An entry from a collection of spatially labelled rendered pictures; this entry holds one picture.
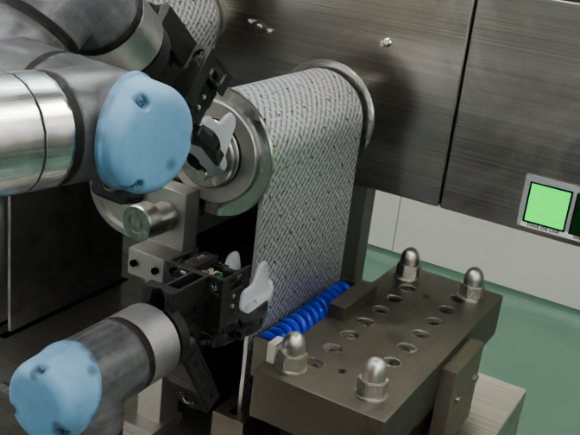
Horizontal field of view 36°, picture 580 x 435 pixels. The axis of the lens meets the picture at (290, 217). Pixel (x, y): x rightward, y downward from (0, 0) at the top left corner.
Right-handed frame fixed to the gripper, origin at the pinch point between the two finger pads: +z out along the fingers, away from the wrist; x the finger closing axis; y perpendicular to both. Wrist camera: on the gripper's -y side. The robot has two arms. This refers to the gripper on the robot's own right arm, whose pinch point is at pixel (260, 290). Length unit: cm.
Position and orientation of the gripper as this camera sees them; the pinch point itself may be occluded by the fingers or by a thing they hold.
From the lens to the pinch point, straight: 104.0
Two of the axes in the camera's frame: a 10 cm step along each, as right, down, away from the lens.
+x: -8.6, -2.7, 4.4
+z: 5.0, -2.5, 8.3
